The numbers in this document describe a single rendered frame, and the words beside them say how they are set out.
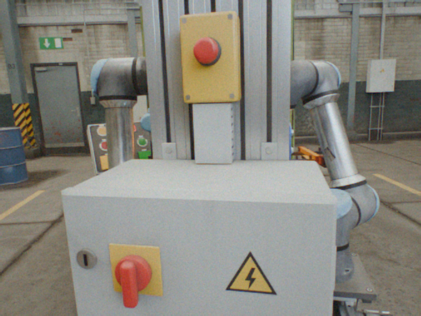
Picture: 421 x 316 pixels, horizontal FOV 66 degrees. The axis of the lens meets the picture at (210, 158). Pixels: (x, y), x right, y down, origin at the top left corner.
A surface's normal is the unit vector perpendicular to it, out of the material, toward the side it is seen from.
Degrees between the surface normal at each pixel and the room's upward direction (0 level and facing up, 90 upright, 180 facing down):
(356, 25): 90
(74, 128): 90
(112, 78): 86
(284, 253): 90
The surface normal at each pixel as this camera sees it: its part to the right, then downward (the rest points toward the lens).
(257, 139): -0.21, 0.20
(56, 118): 0.05, 0.20
